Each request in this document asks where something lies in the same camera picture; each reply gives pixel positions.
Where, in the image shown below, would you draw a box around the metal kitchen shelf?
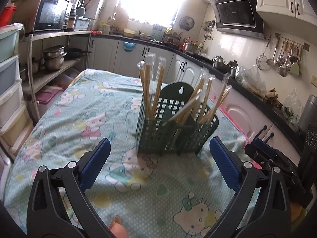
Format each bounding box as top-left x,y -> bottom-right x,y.
23,30 -> 93,119

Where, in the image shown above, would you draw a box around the bunch of chopsticks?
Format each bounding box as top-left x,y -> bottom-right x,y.
137,52 -> 232,139

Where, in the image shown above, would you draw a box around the black frying pan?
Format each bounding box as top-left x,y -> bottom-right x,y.
63,48 -> 92,60

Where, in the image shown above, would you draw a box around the blue plastic bowl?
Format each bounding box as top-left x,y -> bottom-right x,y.
123,41 -> 137,52

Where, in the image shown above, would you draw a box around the row of hanging kitchen utensils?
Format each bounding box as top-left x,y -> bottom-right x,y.
256,33 -> 304,77

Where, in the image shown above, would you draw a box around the green plastic utensil basket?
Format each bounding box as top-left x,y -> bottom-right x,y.
135,82 -> 220,156

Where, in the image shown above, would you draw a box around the small round fan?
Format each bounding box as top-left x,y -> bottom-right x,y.
179,16 -> 195,31

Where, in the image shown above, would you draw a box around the person's left hand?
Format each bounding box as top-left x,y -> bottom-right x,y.
109,215 -> 129,238

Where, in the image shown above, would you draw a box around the kitchen window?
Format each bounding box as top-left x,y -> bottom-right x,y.
116,0 -> 189,24

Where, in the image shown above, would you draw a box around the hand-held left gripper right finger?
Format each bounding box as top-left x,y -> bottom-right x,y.
209,137 -> 292,238

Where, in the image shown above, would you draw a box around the black blender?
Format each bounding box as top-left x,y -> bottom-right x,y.
69,0 -> 86,16

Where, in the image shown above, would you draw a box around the steel cooking pot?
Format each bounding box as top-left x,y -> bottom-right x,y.
183,42 -> 201,55

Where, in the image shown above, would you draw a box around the clear plastic bag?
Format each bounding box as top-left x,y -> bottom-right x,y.
235,64 -> 266,96

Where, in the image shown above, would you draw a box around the black range hood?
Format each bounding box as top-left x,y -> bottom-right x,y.
207,0 -> 266,40

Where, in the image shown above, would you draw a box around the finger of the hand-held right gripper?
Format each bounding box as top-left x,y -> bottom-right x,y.
252,138 -> 278,158
245,142 -> 271,169

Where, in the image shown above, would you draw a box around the person's right forearm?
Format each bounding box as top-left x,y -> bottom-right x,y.
291,202 -> 309,223

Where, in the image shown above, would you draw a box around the black kitchen countertop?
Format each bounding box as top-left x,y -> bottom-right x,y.
92,32 -> 307,149

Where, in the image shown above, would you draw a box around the steel kettle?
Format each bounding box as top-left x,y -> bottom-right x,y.
212,55 -> 226,68

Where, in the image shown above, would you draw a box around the grey rice cooker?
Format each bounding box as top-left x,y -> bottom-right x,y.
297,94 -> 317,134

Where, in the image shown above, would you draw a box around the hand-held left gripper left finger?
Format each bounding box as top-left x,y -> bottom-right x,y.
26,138 -> 112,238

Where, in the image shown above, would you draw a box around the stacked steel pots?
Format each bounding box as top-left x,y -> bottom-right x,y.
41,45 -> 67,71

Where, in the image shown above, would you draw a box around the cartoon cat printed blanket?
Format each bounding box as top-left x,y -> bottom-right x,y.
5,69 -> 260,238

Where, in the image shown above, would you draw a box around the pastel plastic drawer unit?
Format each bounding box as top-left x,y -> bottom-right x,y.
0,23 -> 34,159

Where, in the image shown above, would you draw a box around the red plastic bucket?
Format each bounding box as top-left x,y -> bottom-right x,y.
0,5 -> 16,28

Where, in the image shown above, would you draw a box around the black microwave oven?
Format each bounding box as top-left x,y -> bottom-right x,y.
32,0 -> 72,33

